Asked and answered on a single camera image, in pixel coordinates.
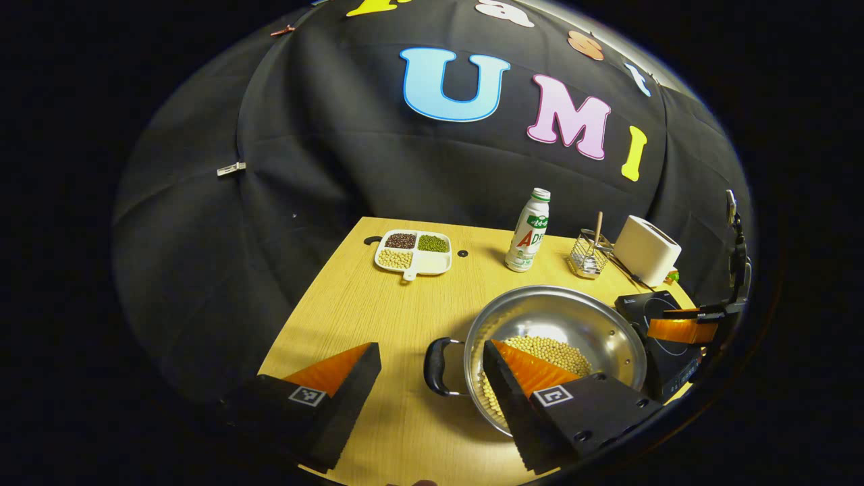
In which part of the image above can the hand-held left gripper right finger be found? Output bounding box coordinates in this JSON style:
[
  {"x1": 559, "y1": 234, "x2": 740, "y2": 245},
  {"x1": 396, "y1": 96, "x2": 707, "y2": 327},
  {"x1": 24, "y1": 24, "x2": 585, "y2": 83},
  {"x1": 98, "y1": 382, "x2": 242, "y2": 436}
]
[{"x1": 482, "y1": 340, "x2": 666, "y2": 475}]

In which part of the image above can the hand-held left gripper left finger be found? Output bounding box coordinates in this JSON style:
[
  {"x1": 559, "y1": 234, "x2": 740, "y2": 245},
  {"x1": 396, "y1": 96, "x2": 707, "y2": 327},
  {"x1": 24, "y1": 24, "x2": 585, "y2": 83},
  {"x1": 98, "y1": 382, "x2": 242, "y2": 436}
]
[{"x1": 223, "y1": 342, "x2": 383, "y2": 473}]

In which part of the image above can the black induction cooktop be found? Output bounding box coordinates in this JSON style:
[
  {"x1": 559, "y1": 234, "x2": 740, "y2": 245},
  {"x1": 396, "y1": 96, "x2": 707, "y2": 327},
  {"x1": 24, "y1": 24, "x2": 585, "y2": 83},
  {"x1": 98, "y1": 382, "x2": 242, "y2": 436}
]
[{"x1": 614, "y1": 290, "x2": 706, "y2": 404}]

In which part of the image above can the pile of yellow soybeans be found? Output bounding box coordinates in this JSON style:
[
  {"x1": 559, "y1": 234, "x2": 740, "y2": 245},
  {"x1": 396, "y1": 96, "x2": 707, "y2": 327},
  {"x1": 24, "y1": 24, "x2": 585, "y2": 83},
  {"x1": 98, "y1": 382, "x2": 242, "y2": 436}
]
[{"x1": 481, "y1": 335, "x2": 595, "y2": 419}]

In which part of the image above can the steel pot with black handles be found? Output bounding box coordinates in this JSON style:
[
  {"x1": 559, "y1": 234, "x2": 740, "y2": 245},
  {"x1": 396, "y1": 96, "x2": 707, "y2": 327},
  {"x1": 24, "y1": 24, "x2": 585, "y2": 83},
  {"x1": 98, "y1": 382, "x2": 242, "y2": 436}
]
[{"x1": 424, "y1": 285, "x2": 649, "y2": 438}]

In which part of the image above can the white toaster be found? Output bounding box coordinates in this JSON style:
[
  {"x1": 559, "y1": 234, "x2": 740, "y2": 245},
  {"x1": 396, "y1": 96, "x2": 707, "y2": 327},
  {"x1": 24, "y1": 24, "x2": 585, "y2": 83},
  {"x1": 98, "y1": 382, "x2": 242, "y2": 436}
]
[{"x1": 613, "y1": 215, "x2": 682, "y2": 288}]

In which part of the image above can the white divided tray of beans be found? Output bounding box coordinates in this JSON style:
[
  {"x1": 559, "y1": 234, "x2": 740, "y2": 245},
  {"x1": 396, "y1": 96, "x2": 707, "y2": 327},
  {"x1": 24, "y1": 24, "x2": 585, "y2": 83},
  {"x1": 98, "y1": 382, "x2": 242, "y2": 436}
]
[{"x1": 374, "y1": 229, "x2": 453, "y2": 281}]

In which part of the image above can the white drink bottle green cap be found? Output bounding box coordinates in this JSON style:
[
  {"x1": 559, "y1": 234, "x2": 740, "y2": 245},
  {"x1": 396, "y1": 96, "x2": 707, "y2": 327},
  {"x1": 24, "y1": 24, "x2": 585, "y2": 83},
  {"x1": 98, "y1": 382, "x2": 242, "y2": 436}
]
[{"x1": 505, "y1": 188, "x2": 551, "y2": 273}]

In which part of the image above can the wire mesh utensil basket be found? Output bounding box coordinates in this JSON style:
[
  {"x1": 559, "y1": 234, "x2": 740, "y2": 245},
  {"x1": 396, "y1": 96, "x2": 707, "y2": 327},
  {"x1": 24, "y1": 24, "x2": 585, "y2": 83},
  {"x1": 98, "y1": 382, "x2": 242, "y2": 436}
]
[{"x1": 568, "y1": 229, "x2": 615, "y2": 280}]

